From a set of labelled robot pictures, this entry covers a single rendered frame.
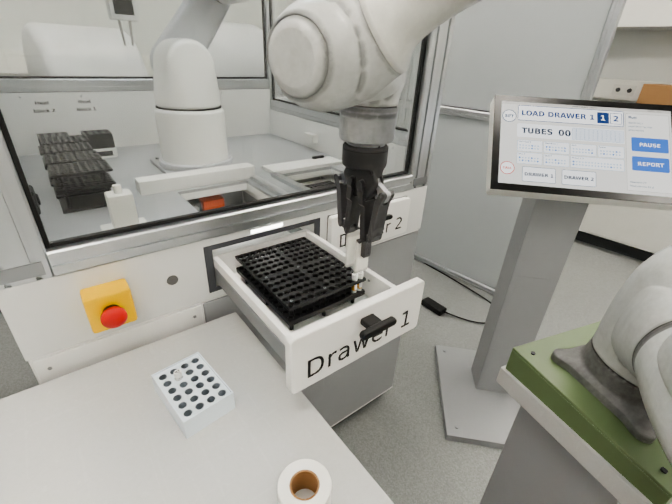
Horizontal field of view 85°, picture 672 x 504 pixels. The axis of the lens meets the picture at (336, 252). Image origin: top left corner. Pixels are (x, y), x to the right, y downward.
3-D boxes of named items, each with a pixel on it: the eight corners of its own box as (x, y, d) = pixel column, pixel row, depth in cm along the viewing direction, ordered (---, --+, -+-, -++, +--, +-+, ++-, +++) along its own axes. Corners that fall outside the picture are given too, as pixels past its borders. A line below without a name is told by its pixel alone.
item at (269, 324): (405, 318, 73) (409, 293, 70) (294, 377, 59) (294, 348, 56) (296, 241, 100) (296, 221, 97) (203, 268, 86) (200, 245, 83)
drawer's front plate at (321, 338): (416, 326, 73) (425, 280, 68) (291, 396, 57) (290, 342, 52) (410, 321, 74) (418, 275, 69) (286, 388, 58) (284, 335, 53)
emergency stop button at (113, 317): (130, 325, 64) (125, 306, 62) (104, 334, 62) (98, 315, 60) (127, 316, 66) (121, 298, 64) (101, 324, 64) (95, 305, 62)
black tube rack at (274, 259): (363, 304, 76) (366, 277, 73) (290, 337, 66) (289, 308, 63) (304, 259, 91) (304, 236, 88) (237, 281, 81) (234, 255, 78)
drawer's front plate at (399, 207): (406, 231, 112) (411, 197, 107) (330, 257, 96) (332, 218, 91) (402, 229, 114) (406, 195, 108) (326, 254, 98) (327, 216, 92)
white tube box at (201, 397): (235, 408, 61) (233, 392, 60) (186, 439, 56) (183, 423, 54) (200, 366, 69) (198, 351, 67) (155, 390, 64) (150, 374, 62)
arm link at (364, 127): (370, 100, 63) (367, 136, 65) (327, 102, 57) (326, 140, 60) (410, 107, 56) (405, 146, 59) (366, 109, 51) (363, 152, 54)
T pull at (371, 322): (397, 324, 61) (398, 318, 60) (363, 342, 57) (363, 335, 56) (381, 313, 63) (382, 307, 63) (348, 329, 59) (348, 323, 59)
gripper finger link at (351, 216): (352, 178, 62) (347, 175, 62) (344, 235, 68) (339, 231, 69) (369, 175, 64) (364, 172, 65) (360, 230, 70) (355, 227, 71)
